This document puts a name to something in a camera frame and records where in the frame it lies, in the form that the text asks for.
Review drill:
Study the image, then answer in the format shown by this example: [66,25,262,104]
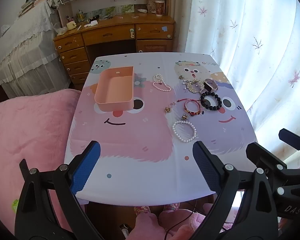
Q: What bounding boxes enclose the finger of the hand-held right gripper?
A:
[246,142,288,183]
[278,128,300,168]

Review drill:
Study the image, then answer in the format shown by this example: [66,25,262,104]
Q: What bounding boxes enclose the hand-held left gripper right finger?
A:
[190,141,282,240]

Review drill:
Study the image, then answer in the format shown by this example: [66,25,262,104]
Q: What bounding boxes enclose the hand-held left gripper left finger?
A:
[14,140,101,240]

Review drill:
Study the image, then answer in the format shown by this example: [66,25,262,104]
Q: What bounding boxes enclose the white pearl bracelet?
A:
[172,120,197,143]

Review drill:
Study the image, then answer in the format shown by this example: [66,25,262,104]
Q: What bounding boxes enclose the black bead bracelet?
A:
[200,91,223,112]

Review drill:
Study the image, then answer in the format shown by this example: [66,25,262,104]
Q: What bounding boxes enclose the red string bead bracelet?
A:
[183,99,205,116]

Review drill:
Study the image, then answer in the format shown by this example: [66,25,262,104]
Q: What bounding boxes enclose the pink plastic box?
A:
[94,66,135,112]

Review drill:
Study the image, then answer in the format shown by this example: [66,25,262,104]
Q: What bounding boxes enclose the pink strap watch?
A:
[202,78,218,92]

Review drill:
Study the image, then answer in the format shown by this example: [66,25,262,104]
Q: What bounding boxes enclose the pink plush blanket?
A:
[0,89,90,236]

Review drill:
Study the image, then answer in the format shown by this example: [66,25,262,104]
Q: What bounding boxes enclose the small black white device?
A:
[119,224,132,237]

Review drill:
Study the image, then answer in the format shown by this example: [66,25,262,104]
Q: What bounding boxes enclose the person's pink plush pants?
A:
[134,203,231,240]

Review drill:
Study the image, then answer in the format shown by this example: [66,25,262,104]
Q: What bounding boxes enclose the white floral curtain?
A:
[174,0,300,173]

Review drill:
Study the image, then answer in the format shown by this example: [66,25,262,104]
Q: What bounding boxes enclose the white lace cloth cover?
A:
[0,0,71,99]

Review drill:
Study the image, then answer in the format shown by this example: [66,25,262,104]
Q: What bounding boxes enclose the wooden desk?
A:
[52,14,176,90]

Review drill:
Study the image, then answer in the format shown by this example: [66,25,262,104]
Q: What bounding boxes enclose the red patterned paper cup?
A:
[155,0,166,17]

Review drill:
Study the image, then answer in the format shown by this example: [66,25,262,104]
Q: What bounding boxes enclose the stack of books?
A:
[18,0,50,18]

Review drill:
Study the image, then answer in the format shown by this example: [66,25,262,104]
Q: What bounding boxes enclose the dark red cable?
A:
[164,199,198,240]

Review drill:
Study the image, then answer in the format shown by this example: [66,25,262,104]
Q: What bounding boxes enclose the white pink pearl necklace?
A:
[152,74,172,92]

